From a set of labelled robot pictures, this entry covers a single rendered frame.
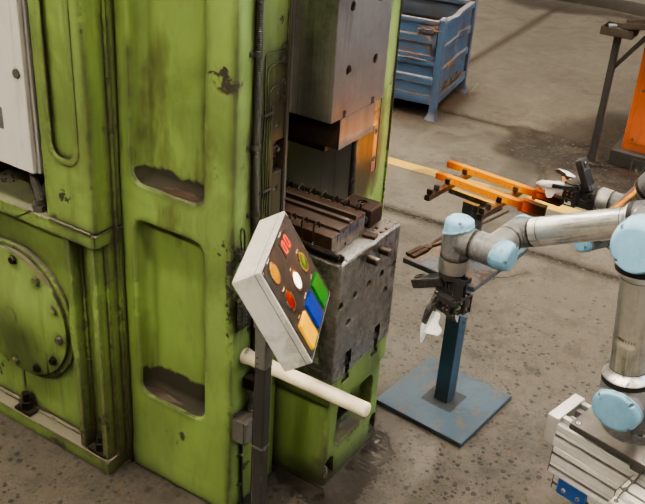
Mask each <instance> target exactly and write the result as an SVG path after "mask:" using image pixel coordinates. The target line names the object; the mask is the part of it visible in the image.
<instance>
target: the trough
mask: <svg viewBox="0 0 645 504"><path fill-rule="evenodd" d="M285 198H288V199H291V200H294V201H296V202H299V203H302V204H305V205H308V206H311V207H314V208H317V209H320V210H323V211H325V212H328V213H331V214H334V215H337V216H340V217H343V218H348V219H349V220H351V223H353V222H354V221H356V216H354V215H351V214H348V213H345V212H342V211H339V210H336V209H333V208H330V207H328V206H325V205H322V204H319V203H316V202H313V201H310V200H307V199H304V198H301V197H298V196H295V195H292V194H289V193H286V196H285Z"/></svg>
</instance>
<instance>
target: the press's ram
mask: <svg viewBox="0 0 645 504"><path fill-rule="evenodd" d="M392 1H393V0H294V12H293V35H292V58H291V81H290V104H289V112H291V113H295V114H298V115H301V116H305V117H308V118H312V119H315V120H319V121H322V122H325V123H329V124H332V123H334V122H336V121H338V120H340V119H342V118H343V116H344V117H346V116H348V115H350V114H352V113H354V112H356V111H358V110H360V109H361V108H363V107H365V106H367V105H369V104H371V102H375V101H377V100H379V99H381V98H383V96H384V85H385V75H386V64H387V54H388V43H389V32H390V22H391V11H392Z"/></svg>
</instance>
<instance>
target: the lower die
mask: <svg viewBox="0 0 645 504"><path fill-rule="evenodd" d="M286 193H289V194H292V195H295V196H298V197H301V198H304V199H307V200H310V201H313V202H316V203H319V204H322V205H325V206H328V207H330V208H333V209H336V210H339V211H342V212H345V213H348V214H351V215H354V216H356V221H354V222H353V223H351V220H349V219H346V218H343V217H340V216H337V215H334V214H331V213H328V212H325V211H323V210H320V209H317V208H314V207H311V206H308V205H305V204H302V203H299V202H296V201H294V200H291V199H288V198H285V212H286V213H287V216H288V218H289V216H290V214H291V213H292V212H296V214H297V218H296V219H294V217H295V215H294V214H293V215H292V217H291V223H292V225H293V227H294V228H295V230H296V232H297V234H298V236H299V237H300V227H301V220H302V218H303V217H304V216H307V217H308V219H309V220H308V223H306V218H305V219H304V221H303V228H302V238H303V240H304V241H306V242H308V243H311V242H312V232H313V225H314V223H315V221H317V220H319V221H320V223H321V226H320V228H319V227H318V223H317V224H316V225H315V234H314V242H315V245H317V246H320V247H323V248H325V249H328V250H331V251H334V252H336V253H337V252H338V251H339V250H341V249H342V248H344V247H345V246H346V245H348V244H349V243H350V242H352V241H353V240H355V239H356V238H357V237H359V236H360V235H362V234H363V233H364V223H365V212H363V211H360V210H355V208H352V207H349V206H346V205H345V206H343V204H340V203H337V202H334V201H333V202H331V200H328V199H325V198H320V197H319V196H316V195H313V194H308V193H307V192H304V191H301V190H299V191H298V190H297V189H295V188H292V187H289V186H288V187H286ZM345 242H346V245H344V244H345Z"/></svg>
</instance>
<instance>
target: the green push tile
mask: <svg viewBox="0 0 645 504"><path fill-rule="evenodd" d="M310 287H311V288H312V290H313V292H314V294H315V295H316V297H317V299H318V301H319V303H320V304H321V306H322V308H324V307H325V305H326V301H327V297H328V291H327V289H326V288H325V286H324V284H323V282H322V280H321V279H320V277H319V275H318V273H317V272H315V273H314V275H313V278H312V282H311V285H310Z"/></svg>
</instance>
